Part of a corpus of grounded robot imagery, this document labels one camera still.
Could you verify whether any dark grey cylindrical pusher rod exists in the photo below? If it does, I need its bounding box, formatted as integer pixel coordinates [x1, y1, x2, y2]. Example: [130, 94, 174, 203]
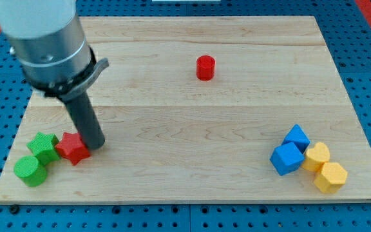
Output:
[64, 92, 105, 150]

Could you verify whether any grey tool mounting clamp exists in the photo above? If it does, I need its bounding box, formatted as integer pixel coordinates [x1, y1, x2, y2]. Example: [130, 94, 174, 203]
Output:
[24, 47, 109, 101]

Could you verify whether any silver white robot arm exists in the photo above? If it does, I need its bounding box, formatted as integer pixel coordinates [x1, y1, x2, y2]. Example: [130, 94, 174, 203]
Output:
[0, 0, 109, 150]

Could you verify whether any red star block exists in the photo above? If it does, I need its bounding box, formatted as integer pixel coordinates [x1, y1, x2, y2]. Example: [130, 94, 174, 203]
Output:
[55, 132, 91, 166]

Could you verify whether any green star block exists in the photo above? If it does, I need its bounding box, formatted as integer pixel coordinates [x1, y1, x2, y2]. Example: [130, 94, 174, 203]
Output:
[26, 132, 61, 166]

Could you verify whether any green cylinder block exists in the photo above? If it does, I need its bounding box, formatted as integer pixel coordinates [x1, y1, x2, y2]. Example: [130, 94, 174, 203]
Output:
[14, 156, 48, 187]

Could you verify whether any wooden board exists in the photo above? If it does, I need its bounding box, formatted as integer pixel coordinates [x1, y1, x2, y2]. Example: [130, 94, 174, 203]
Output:
[0, 16, 371, 205]

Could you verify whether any red cylinder block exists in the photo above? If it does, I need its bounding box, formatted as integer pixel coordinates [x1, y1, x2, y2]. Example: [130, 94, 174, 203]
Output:
[196, 55, 216, 81]

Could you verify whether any blue cube block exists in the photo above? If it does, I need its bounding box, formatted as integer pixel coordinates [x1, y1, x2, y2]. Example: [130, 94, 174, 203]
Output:
[270, 142, 305, 176]

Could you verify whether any blue diamond block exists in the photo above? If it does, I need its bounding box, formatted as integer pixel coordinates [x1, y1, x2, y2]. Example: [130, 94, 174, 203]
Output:
[282, 124, 310, 153]

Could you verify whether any yellow heart block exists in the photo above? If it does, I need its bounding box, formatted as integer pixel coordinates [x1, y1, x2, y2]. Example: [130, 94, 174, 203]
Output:
[301, 142, 330, 172]

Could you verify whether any yellow hexagon block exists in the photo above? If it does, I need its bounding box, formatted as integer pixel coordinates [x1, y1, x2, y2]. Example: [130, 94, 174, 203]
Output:
[313, 162, 348, 193]

